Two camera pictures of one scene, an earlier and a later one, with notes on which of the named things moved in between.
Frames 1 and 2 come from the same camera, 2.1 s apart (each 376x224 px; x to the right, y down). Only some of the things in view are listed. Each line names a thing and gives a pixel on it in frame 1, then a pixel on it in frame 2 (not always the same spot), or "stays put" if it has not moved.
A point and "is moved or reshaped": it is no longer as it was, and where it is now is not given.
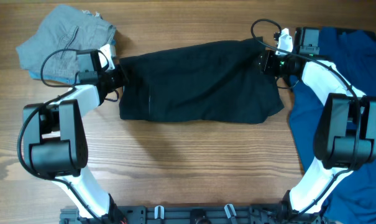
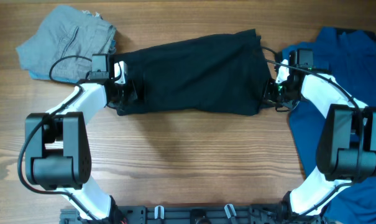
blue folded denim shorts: x=67 y=78 stays put
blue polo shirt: x=362 y=58 stays put
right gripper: x=268 y=63 to x=269 y=94
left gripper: x=123 y=75 to x=132 y=96
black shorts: x=218 y=83 is moved or reshaped
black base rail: x=198 y=214 stays put
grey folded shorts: x=52 y=48 stays put
